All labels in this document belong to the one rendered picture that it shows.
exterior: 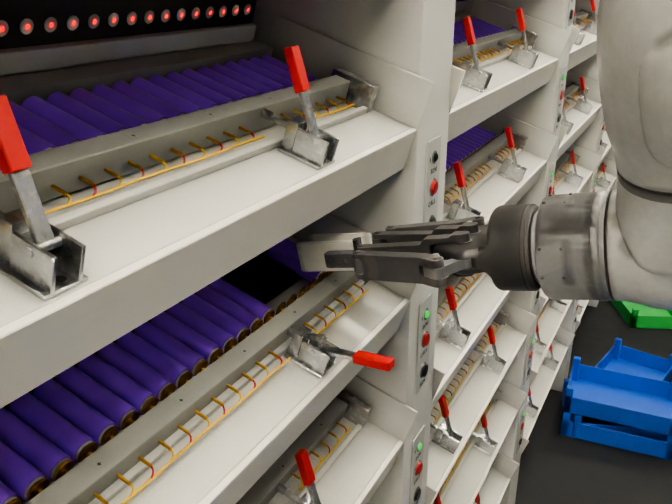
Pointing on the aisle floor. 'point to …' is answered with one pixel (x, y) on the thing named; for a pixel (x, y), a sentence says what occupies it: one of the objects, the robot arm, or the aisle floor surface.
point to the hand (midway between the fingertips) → (336, 252)
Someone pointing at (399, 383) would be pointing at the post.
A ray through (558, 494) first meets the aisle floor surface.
